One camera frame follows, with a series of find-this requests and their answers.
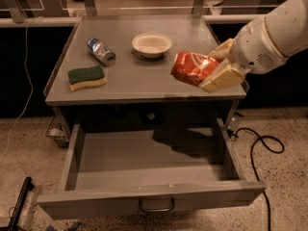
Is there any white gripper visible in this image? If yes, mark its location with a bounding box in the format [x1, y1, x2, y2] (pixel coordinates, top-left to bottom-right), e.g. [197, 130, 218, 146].
[199, 16, 288, 92]

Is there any red coke can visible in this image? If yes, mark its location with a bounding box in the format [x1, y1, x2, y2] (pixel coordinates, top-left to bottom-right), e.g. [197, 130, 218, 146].
[170, 51, 219, 87]

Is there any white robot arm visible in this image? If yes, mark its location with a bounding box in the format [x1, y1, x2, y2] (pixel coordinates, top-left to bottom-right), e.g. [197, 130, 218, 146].
[199, 0, 308, 92]

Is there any grey cabinet with top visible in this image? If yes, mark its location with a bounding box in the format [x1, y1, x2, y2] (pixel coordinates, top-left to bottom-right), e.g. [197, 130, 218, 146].
[43, 14, 251, 137]

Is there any blue silver soda can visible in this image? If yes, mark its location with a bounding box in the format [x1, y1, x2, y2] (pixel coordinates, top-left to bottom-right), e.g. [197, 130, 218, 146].
[87, 38, 116, 66]

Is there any open grey top drawer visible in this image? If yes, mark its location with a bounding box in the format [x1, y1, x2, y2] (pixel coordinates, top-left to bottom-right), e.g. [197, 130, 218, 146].
[38, 120, 266, 219]

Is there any grey counter ledge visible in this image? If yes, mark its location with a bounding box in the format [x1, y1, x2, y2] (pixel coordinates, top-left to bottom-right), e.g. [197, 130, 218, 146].
[0, 13, 262, 29]

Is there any white bowl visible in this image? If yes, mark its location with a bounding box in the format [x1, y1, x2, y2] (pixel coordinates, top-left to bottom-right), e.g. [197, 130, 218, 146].
[132, 33, 172, 59]

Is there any green yellow sponge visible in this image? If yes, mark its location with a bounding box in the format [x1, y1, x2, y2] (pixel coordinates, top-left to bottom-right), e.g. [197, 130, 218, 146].
[67, 65, 107, 91]

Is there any black bar on floor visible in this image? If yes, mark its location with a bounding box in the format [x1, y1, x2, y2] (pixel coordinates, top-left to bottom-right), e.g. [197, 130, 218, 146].
[7, 176, 34, 231]

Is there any black floor cable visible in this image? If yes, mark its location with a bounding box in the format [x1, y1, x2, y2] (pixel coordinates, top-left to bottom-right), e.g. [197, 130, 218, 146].
[231, 127, 286, 231]

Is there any metal drawer handle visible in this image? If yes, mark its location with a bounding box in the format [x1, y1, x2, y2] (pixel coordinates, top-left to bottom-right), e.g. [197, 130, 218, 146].
[139, 197, 175, 214]

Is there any wire basket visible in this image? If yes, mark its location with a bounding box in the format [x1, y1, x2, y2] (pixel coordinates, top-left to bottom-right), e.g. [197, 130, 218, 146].
[45, 116, 69, 148]

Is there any white hanging cable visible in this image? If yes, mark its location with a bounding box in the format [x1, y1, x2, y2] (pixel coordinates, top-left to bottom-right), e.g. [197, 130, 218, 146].
[0, 15, 44, 162]

